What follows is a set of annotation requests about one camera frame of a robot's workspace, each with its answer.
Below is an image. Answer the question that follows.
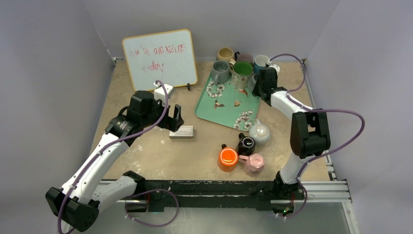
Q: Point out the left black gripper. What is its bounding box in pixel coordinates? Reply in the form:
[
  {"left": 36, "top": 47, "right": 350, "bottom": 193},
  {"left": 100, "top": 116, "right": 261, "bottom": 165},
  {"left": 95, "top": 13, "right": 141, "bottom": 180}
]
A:
[{"left": 141, "top": 95, "right": 183, "bottom": 132}]

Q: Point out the blue teal mug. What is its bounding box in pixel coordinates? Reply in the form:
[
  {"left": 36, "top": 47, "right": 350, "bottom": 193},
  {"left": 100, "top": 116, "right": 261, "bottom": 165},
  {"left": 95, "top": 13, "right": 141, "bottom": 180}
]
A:
[{"left": 253, "top": 55, "right": 271, "bottom": 74}]

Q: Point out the cream white mug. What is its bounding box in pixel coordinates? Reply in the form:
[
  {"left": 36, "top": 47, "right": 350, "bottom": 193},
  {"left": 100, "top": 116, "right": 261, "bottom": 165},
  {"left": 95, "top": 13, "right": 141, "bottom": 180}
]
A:
[{"left": 228, "top": 59, "right": 253, "bottom": 89}]

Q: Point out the mauve purple mug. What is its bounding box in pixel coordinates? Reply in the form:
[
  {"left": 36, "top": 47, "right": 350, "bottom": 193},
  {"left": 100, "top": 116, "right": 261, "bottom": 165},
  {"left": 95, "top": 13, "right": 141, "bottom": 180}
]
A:
[{"left": 234, "top": 52, "right": 254, "bottom": 65}]

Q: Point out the grey mug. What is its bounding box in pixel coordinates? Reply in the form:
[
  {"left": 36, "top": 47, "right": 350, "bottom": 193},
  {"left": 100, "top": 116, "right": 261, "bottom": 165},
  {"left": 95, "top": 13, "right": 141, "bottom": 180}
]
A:
[{"left": 211, "top": 60, "right": 230, "bottom": 85}]

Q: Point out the beige brown mug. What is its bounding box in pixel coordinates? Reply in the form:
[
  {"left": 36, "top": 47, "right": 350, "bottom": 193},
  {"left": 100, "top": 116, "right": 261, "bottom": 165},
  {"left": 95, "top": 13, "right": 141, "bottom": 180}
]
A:
[{"left": 216, "top": 47, "right": 235, "bottom": 62}]

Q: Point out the orange mug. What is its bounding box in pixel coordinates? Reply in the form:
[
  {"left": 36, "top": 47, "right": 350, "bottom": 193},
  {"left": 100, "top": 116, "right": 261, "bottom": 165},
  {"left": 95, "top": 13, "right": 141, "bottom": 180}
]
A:
[{"left": 217, "top": 144, "right": 239, "bottom": 172}]

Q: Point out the black mug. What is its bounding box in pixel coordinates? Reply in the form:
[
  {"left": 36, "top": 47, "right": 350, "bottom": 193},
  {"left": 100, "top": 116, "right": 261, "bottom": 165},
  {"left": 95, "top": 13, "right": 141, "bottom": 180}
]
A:
[{"left": 236, "top": 133, "right": 256, "bottom": 156}]

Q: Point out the pink faceted mug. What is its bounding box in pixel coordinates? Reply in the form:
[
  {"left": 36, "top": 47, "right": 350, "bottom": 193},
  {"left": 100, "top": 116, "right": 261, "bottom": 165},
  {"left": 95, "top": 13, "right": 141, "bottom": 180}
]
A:
[{"left": 238, "top": 153, "right": 265, "bottom": 176}]

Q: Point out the grey-blue upside-down mug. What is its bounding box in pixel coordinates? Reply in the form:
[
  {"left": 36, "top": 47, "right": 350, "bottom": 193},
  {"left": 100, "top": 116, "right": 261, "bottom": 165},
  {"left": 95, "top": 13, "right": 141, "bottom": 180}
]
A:
[{"left": 247, "top": 74, "right": 257, "bottom": 93}]

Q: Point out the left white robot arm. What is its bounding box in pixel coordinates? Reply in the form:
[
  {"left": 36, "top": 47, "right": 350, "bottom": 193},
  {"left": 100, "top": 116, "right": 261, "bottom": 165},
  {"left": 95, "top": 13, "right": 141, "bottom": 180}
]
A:
[{"left": 45, "top": 87, "right": 184, "bottom": 234}]

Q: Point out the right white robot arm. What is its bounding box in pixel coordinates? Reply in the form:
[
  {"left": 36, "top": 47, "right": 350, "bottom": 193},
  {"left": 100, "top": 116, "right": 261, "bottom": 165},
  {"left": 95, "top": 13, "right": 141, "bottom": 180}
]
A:
[{"left": 253, "top": 67, "right": 331, "bottom": 198}]

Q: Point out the white speckled mug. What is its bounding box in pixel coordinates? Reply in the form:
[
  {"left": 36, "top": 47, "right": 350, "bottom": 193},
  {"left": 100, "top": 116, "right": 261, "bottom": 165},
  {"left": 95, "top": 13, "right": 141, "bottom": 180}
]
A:
[{"left": 248, "top": 119, "right": 271, "bottom": 145}]

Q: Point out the small white card box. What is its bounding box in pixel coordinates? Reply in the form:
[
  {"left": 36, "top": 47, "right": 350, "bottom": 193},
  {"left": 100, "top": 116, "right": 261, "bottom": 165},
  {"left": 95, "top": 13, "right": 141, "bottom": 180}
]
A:
[{"left": 169, "top": 125, "right": 194, "bottom": 138}]

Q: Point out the green floral tray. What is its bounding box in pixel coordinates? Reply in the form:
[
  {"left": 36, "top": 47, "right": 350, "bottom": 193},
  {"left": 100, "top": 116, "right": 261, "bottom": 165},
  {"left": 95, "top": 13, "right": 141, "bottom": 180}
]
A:
[{"left": 195, "top": 72, "right": 260, "bottom": 131}]

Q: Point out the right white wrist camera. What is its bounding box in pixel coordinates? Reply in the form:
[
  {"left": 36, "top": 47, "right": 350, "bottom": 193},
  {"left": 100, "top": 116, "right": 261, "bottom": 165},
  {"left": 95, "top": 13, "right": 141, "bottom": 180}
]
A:
[{"left": 266, "top": 64, "right": 281, "bottom": 74}]

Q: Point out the white whiteboard yellow frame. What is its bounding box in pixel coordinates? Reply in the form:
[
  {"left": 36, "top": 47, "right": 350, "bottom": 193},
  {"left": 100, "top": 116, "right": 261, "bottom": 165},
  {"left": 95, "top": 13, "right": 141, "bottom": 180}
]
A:
[{"left": 122, "top": 29, "right": 198, "bottom": 91}]

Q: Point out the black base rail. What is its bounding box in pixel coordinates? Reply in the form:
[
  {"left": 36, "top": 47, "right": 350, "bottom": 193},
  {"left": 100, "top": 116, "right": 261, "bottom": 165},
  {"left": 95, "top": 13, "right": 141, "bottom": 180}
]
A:
[{"left": 69, "top": 179, "right": 352, "bottom": 214}]

